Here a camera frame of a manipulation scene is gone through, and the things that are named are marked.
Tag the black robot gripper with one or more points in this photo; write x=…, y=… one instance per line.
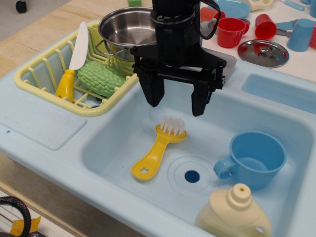
x=178, y=55

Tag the yellow brush with white bristles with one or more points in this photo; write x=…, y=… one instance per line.
x=171, y=130

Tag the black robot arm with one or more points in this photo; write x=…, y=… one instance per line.
x=176, y=7

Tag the stainless steel pot lid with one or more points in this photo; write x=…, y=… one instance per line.
x=264, y=53

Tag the grey toy faucet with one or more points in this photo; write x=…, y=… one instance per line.
x=206, y=28

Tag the yellow plastic dish rack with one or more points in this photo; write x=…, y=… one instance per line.
x=42, y=74

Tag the green bumpy toy gourd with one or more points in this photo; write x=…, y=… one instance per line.
x=100, y=78

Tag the red cup behind faucet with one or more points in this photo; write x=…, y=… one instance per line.
x=208, y=15

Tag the light blue toy sink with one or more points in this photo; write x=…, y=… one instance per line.
x=92, y=157

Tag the green block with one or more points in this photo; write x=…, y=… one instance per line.
x=134, y=3

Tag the blue plastic plate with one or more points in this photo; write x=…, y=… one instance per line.
x=234, y=8

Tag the blue plastic cup in sink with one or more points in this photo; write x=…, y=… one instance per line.
x=255, y=159

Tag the red cup lying sideways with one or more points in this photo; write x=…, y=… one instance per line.
x=265, y=28

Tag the cream toy appliance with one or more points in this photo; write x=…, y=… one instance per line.
x=259, y=4

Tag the blue upside-down cup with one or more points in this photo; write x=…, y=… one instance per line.
x=300, y=38

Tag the cream detergent bottle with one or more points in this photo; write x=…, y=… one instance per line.
x=234, y=213

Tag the blue plastic utensil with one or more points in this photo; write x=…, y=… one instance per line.
x=294, y=5

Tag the black caster wheel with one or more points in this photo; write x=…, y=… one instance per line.
x=21, y=6

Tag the orange tape piece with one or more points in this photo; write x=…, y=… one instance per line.
x=19, y=225

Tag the red cup with handle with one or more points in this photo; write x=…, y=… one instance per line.
x=230, y=31

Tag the white knife with yellow handle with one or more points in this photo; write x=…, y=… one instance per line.
x=65, y=87

